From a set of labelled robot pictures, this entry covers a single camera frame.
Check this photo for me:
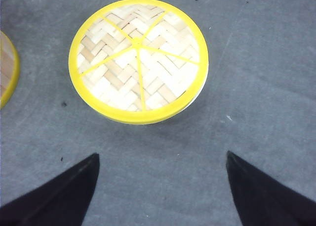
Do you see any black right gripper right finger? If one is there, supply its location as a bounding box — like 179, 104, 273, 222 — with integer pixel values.
226, 151, 316, 226

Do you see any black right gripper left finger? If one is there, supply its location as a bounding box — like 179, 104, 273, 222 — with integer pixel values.
0, 153, 100, 226

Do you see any bamboo steamer drawer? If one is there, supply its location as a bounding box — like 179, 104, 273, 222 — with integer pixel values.
0, 31, 20, 109

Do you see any woven bamboo steamer lid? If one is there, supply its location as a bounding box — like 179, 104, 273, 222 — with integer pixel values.
68, 0, 209, 125

